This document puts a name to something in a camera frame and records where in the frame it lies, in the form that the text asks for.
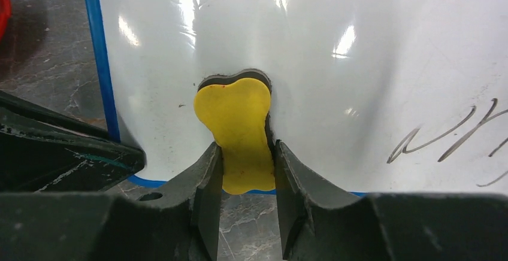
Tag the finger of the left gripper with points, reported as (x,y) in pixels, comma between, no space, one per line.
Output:
(44,151)

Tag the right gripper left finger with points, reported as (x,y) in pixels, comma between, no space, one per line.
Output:
(177,221)

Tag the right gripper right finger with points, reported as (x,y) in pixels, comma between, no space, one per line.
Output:
(320,221)

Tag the yellow bone shaped eraser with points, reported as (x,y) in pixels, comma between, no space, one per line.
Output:
(236,110)

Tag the blue framed whiteboard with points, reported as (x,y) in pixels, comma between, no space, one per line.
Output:
(373,95)

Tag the white red toy block stack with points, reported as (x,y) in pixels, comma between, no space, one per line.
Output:
(5,15)

